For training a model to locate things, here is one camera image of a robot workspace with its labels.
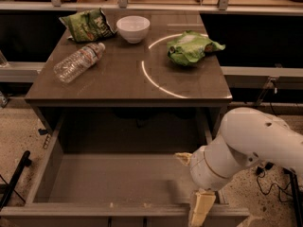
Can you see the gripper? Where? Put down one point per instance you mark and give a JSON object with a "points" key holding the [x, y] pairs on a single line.
{"points": [[199, 170]]}

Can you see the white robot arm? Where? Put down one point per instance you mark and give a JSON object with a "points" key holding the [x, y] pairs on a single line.
{"points": [[245, 137]]}

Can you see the grey drawer cabinet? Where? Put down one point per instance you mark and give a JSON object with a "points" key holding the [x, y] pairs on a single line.
{"points": [[134, 75]]}

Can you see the black bar right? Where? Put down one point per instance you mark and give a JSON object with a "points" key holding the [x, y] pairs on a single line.
{"points": [[298, 209]]}

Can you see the black bar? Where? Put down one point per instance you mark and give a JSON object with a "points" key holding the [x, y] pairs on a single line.
{"points": [[6, 189], [298, 209]]}

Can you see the light green chip bag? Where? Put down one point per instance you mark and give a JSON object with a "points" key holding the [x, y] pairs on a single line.
{"points": [[190, 47]]}

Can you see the black bar left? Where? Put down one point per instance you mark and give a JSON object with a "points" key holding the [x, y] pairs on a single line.
{"points": [[6, 189]]}

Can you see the white bowl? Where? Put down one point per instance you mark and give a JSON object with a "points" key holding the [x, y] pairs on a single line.
{"points": [[133, 29]]}

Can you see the clear plastic water bottle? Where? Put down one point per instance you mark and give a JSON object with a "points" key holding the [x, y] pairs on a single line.
{"points": [[77, 63]]}

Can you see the dark green chip bag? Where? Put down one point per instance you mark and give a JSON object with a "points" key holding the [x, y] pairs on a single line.
{"points": [[88, 26]]}

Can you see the metal rail frame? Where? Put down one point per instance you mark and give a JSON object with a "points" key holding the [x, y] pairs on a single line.
{"points": [[282, 15]]}

